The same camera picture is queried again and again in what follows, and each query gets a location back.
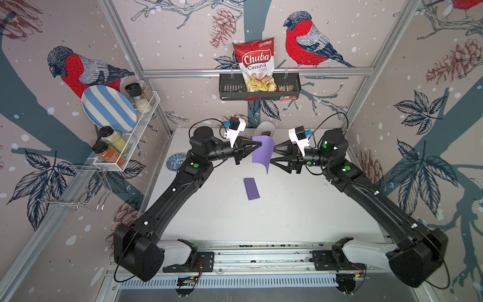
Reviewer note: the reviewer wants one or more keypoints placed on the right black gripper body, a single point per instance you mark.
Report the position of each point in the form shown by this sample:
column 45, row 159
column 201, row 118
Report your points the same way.
column 313, row 159

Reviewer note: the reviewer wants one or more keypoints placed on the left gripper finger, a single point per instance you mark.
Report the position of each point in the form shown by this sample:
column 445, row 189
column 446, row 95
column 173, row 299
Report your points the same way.
column 247, row 141
column 247, row 150

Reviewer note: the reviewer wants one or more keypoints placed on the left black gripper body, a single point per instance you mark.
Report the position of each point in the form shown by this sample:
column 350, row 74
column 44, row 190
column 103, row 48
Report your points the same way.
column 221, row 151

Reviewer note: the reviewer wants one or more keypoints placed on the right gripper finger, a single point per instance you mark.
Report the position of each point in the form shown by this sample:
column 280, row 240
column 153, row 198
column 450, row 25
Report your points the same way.
column 283, row 163
column 284, row 149

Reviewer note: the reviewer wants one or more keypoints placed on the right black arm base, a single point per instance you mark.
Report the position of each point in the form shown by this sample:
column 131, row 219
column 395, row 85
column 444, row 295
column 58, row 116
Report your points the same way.
column 333, row 259

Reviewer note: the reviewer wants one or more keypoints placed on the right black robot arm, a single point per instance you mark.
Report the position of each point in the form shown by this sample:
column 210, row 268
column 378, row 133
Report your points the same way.
column 416, row 252

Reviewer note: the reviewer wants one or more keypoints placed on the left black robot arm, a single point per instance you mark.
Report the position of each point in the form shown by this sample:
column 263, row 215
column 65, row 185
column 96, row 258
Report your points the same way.
column 136, row 246

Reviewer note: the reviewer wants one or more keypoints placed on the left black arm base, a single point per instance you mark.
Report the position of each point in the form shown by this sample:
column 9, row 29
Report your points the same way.
column 182, row 256

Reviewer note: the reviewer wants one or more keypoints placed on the white utensil cup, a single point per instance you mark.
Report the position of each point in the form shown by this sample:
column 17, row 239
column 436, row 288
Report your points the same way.
column 265, row 129

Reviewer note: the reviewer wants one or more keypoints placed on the blue patterned bowl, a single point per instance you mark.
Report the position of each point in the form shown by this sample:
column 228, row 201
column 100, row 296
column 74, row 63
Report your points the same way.
column 175, row 161

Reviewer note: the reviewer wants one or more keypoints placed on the red Chuba chips bag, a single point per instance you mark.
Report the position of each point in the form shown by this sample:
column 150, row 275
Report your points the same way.
column 256, row 62

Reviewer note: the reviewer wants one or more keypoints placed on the small seed spice jar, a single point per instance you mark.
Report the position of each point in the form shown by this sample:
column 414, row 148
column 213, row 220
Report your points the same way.
column 147, row 92

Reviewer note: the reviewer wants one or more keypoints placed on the black lid spice grinder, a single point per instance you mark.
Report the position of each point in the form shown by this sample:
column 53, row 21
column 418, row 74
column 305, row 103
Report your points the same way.
column 141, row 103

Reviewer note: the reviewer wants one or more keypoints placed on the green sauce jar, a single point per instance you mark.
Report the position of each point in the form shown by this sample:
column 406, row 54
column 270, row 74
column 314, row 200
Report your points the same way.
column 115, row 139

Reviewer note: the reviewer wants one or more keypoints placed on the orange sauce jar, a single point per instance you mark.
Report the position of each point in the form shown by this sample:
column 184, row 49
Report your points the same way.
column 108, row 154

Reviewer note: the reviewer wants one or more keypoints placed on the blue white striped plate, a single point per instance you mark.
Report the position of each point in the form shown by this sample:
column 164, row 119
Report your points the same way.
column 105, row 106

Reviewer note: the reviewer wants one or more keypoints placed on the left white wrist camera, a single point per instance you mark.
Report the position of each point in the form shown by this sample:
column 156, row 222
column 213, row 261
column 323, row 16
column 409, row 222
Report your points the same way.
column 233, row 127

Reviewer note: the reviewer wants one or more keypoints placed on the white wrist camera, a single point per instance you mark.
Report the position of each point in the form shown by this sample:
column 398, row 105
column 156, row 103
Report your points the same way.
column 300, row 137
column 233, row 127

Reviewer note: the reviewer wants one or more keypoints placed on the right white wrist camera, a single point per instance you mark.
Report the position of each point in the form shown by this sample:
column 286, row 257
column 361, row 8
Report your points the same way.
column 300, row 137

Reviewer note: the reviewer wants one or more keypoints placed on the black hanging wire basket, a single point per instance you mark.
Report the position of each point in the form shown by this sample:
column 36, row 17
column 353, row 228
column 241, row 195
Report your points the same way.
column 232, row 88

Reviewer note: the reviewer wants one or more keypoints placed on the white wire wall shelf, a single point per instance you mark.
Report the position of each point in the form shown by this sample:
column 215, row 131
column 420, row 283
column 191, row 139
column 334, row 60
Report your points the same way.
column 132, row 139

